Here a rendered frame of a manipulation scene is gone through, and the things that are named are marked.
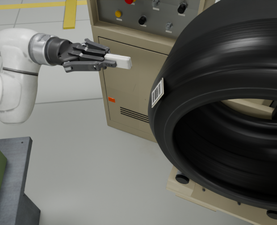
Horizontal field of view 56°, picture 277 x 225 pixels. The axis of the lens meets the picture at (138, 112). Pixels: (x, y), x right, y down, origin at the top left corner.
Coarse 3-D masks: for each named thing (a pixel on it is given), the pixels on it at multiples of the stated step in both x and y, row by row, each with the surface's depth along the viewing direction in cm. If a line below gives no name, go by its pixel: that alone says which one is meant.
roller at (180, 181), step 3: (177, 171) 83; (177, 174) 82; (180, 174) 81; (183, 174) 81; (177, 177) 81; (180, 177) 81; (183, 177) 80; (186, 177) 81; (177, 180) 83; (180, 180) 82; (183, 180) 81; (186, 180) 81; (183, 183) 83; (186, 183) 82
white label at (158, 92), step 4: (160, 80) 55; (160, 84) 54; (156, 88) 56; (160, 88) 54; (152, 92) 58; (156, 92) 56; (160, 92) 54; (152, 96) 58; (156, 96) 55; (160, 96) 53; (152, 100) 57; (156, 100) 55; (152, 104) 57
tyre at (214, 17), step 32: (224, 0) 55; (256, 0) 49; (192, 32) 55; (224, 32) 46; (256, 32) 42; (192, 64) 48; (224, 64) 44; (256, 64) 41; (192, 96) 50; (224, 96) 46; (256, 96) 43; (160, 128) 62; (192, 128) 87; (224, 128) 91; (256, 128) 87; (192, 160) 82; (224, 160) 85; (256, 160) 85; (224, 192) 72; (256, 192) 77
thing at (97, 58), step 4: (68, 52) 70; (72, 52) 70; (76, 52) 70; (80, 52) 70; (80, 56) 69; (84, 56) 69; (88, 56) 69; (92, 56) 69; (96, 56) 68; (80, 60) 70; (84, 60) 70; (88, 60) 69; (92, 60) 68; (96, 60) 68; (100, 60) 67; (104, 68) 69
